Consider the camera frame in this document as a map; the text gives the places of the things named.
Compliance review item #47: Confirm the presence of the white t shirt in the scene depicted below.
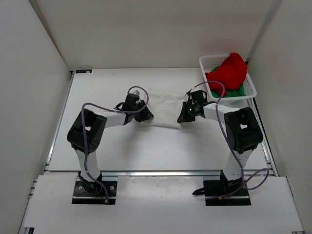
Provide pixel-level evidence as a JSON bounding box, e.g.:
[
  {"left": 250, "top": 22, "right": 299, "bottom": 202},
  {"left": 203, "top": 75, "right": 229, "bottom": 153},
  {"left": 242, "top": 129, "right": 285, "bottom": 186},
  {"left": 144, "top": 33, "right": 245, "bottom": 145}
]
[{"left": 143, "top": 89, "right": 186, "bottom": 129}]

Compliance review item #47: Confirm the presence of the red t shirt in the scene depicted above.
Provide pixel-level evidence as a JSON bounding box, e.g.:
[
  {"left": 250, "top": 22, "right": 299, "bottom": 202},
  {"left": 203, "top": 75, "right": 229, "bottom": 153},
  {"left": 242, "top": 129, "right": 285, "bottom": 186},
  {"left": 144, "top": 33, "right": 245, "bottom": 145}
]
[{"left": 205, "top": 53, "right": 247, "bottom": 98}]

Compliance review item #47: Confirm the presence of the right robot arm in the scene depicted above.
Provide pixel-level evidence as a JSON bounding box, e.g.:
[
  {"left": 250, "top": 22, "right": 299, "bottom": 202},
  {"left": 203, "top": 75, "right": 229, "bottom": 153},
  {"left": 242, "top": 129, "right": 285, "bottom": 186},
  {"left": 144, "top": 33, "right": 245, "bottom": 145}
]
[{"left": 177, "top": 90, "right": 263, "bottom": 195}]

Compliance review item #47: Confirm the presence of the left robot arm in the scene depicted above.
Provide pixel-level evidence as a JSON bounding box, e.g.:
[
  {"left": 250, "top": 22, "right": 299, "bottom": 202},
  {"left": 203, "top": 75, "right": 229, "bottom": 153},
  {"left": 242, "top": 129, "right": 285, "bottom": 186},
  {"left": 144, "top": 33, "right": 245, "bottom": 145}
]
[{"left": 67, "top": 91, "right": 154, "bottom": 197}]

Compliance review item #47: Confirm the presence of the white plastic basket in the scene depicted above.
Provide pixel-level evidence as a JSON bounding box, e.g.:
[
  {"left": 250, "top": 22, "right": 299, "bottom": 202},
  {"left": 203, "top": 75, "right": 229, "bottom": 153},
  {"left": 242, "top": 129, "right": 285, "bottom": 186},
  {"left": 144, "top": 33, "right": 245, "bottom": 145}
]
[{"left": 199, "top": 54, "right": 256, "bottom": 102}]

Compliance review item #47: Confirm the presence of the green t shirt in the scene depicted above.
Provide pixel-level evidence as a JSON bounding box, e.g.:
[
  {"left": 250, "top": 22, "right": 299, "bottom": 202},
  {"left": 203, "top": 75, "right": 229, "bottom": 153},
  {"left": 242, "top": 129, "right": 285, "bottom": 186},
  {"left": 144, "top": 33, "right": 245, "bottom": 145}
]
[{"left": 206, "top": 66, "right": 246, "bottom": 98}]

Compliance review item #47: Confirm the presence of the blue label sticker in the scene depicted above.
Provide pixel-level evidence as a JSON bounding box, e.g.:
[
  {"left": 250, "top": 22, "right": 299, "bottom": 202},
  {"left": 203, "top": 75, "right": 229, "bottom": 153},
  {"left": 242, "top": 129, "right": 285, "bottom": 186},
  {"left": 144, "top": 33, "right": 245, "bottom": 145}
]
[{"left": 75, "top": 69, "right": 92, "bottom": 74}]

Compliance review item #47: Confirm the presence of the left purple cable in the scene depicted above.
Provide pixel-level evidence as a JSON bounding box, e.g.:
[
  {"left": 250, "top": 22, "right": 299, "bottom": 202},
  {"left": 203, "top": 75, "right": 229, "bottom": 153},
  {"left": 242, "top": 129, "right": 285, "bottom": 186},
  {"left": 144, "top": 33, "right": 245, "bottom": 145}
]
[{"left": 81, "top": 85, "right": 150, "bottom": 204}]

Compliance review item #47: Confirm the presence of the purple cable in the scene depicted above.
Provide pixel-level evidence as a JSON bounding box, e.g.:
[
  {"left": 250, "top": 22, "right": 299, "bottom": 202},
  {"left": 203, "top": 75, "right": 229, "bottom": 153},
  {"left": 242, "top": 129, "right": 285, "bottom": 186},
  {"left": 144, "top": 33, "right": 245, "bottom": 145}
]
[
  {"left": 81, "top": 85, "right": 150, "bottom": 204},
  {"left": 189, "top": 80, "right": 270, "bottom": 201}
]

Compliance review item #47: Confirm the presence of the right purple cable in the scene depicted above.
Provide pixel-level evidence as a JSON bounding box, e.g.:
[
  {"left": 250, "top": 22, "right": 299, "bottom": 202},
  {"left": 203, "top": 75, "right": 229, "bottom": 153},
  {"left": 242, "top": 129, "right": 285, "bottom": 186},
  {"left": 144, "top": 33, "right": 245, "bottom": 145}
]
[{"left": 189, "top": 80, "right": 270, "bottom": 201}]

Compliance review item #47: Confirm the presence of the aluminium table rail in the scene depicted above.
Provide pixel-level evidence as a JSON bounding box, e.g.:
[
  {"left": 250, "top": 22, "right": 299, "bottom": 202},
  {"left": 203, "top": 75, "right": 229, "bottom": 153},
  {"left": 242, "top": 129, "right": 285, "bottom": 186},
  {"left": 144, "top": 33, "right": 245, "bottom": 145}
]
[{"left": 101, "top": 170, "right": 220, "bottom": 177}]

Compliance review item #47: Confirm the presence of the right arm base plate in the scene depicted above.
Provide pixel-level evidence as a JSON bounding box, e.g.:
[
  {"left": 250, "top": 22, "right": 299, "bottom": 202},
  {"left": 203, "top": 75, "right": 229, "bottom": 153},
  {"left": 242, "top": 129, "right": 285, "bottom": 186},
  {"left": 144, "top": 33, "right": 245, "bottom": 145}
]
[{"left": 192, "top": 178, "right": 252, "bottom": 207}]

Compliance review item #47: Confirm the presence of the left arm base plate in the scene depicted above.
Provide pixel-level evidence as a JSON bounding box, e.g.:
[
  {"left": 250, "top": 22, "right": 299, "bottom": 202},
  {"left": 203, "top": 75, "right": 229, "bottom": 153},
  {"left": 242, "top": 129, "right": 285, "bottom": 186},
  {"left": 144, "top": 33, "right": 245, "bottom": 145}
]
[{"left": 72, "top": 177, "right": 117, "bottom": 205}]

